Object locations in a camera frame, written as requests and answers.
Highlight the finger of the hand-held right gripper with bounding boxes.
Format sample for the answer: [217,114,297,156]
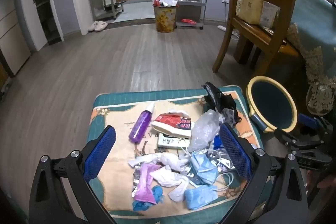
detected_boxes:
[274,128,332,169]
[299,113,336,135]

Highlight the clear plastic bag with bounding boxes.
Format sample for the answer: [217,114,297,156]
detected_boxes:
[188,109,223,152]

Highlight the printed teal beige cushion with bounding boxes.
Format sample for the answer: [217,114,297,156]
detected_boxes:
[87,85,265,224]

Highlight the white cabinet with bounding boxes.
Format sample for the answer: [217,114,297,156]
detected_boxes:
[0,0,32,75]

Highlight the purple spray bottle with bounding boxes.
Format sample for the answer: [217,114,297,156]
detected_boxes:
[128,103,156,144]

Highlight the yellow rimmed waste bin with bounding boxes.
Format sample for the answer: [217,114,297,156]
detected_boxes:
[246,76,298,134]

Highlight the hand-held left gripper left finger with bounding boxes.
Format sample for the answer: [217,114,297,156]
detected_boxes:
[28,126,117,224]

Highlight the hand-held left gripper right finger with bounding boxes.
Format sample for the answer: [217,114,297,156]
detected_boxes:
[219,124,309,224]

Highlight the blue disposable glove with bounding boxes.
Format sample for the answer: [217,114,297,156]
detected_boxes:
[132,185,164,212]

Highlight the white power strip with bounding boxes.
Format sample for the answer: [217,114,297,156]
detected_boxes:
[217,25,240,39]

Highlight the black plastic bag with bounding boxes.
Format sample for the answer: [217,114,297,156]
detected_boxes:
[202,81,242,126]

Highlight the teal embroidered tablecloth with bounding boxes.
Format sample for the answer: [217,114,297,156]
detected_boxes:
[286,0,336,117]

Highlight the clear packet with print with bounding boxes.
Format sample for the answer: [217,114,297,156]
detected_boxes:
[210,135,235,170]

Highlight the cardboard box on chair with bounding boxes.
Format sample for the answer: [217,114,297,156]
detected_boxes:
[236,0,264,25]

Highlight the purple face mask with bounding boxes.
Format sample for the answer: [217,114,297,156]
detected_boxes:
[133,163,162,204]

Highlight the white green cardboard box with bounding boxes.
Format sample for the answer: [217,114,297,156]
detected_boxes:
[157,133,189,151]

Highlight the floral waste bin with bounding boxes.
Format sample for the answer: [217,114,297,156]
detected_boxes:
[152,0,179,33]

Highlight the blue face mask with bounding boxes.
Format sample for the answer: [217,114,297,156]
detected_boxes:
[184,185,218,211]
[189,151,223,185]

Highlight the red white snack packet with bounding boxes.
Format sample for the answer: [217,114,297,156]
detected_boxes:
[151,113,193,138]

